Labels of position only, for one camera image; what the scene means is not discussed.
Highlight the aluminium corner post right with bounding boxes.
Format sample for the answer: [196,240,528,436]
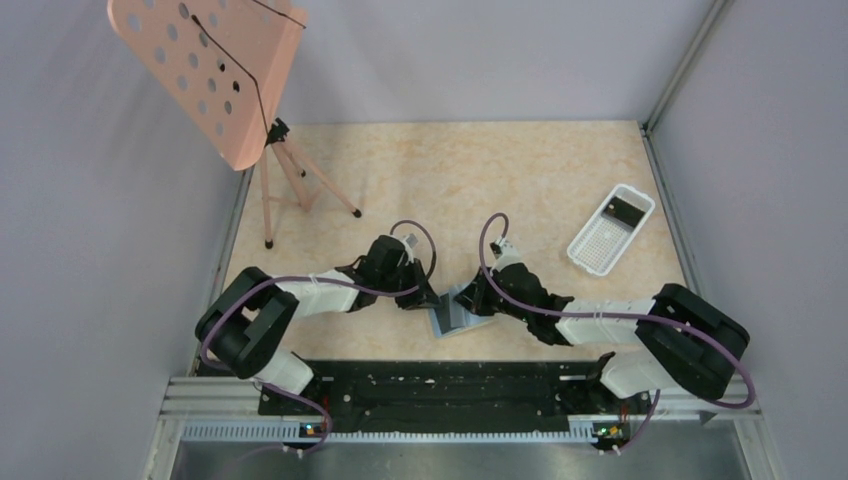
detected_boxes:
[642,0,735,136]

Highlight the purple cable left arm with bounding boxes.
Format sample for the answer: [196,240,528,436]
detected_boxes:
[199,219,439,458]

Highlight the aluminium frame rail front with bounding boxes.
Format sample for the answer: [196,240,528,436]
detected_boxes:
[159,377,761,448]

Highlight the black item in basket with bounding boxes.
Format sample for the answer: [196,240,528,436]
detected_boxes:
[603,196,646,230]

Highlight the white perforated plastic basket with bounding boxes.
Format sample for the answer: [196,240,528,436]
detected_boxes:
[566,184,656,277]

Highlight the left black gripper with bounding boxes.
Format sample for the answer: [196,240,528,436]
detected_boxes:
[378,257,443,310]

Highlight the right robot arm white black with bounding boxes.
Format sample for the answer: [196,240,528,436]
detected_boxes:
[454,263,750,412]

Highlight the beige card holder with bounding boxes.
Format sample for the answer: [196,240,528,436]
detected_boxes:
[429,282,494,339]

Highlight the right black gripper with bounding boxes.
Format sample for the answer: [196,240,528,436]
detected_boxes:
[454,264,532,322]

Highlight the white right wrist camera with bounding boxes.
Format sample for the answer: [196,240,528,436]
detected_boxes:
[490,238,522,271]

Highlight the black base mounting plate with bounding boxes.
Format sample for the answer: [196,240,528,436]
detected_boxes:
[250,360,651,434]

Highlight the aluminium side rail left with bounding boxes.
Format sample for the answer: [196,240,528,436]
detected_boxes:
[188,165,256,376]

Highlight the black cable on stand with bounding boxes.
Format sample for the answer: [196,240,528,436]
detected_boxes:
[190,0,308,134]

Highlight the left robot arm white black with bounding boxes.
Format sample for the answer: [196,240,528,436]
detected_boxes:
[195,235,440,414]

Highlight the pink perforated music stand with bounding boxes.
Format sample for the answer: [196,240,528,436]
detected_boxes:
[107,0,362,248]

